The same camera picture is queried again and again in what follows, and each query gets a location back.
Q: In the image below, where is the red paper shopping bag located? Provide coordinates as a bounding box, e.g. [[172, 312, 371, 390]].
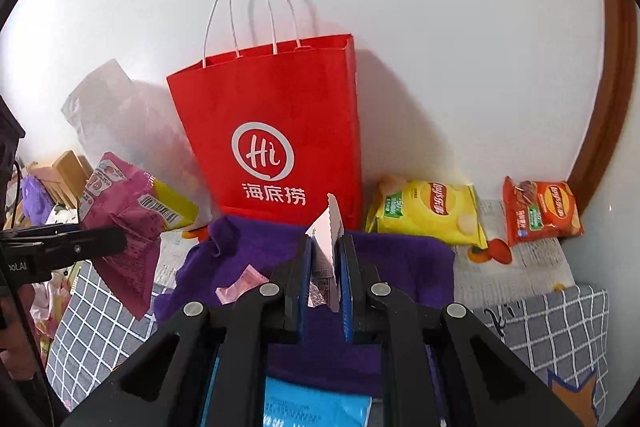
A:
[[167, 34, 363, 230]]

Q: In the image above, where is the grey checkered bed sheet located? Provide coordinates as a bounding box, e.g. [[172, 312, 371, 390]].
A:
[[47, 262, 610, 426]]

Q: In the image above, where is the brown wooden door frame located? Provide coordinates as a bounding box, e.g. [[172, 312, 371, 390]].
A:
[[568, 0, 639, 211]]

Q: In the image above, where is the yellow chips bag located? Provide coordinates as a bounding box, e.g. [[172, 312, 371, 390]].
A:
[[366, 174, 487, 249]]

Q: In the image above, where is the pink white snack packet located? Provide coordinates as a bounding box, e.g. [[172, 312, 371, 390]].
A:
[[306, 193, 344, 313]]

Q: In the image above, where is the blue tissue pack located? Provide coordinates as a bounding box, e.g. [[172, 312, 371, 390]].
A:
[[199, 355, 374, 427]]

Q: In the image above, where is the wooden furniture piece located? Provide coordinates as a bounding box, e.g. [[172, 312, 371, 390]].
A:
[[27, 150, 91, 209]]

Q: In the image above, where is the orange chips bag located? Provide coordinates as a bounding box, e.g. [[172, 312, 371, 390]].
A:
[[502, 176, 584, 246]]

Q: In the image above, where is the small pink candy packet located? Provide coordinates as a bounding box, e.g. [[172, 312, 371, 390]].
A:
[[215, 265, 268, 305]]

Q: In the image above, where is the large pink yellow snack bag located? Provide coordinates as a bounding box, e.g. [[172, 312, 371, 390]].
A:
[[78, 152, 198, 320]]

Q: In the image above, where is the white Miniso plastic bag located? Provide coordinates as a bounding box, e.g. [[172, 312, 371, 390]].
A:
[[61, 58, 219, 225]]

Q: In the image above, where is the person's left hand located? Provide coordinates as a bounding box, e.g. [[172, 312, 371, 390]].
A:
[[1, 297, 37, 381]]

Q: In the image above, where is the purple towel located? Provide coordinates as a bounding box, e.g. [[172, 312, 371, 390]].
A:
[[153, 216, 454, 398]]

